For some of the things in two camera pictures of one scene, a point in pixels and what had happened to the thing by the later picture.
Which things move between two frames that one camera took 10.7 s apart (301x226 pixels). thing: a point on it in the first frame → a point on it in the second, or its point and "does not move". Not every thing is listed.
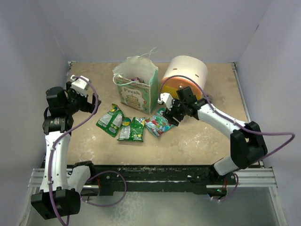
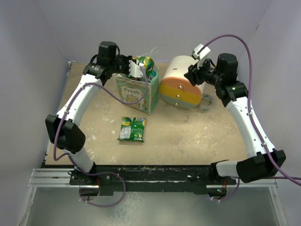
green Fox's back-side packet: [111, 123] → [148, 64]
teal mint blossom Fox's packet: [157, 123] → [153, 73]
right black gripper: [170, 114] → [194, 73]
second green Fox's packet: [132, 129] does not move
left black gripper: [87, 107] → [126, 59]
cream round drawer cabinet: [184, 71] does not move
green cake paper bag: [137, 80] does not move
